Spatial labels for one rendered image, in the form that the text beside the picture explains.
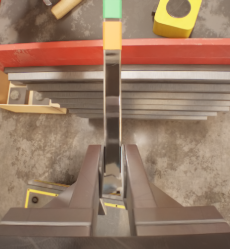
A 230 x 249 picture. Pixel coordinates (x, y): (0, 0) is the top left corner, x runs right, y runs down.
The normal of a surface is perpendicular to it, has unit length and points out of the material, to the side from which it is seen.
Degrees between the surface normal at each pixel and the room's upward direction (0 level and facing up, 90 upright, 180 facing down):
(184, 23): 0
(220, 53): 90
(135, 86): 14
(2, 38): 0
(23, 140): 0
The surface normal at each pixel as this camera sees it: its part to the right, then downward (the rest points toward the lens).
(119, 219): -0.11, -0.13
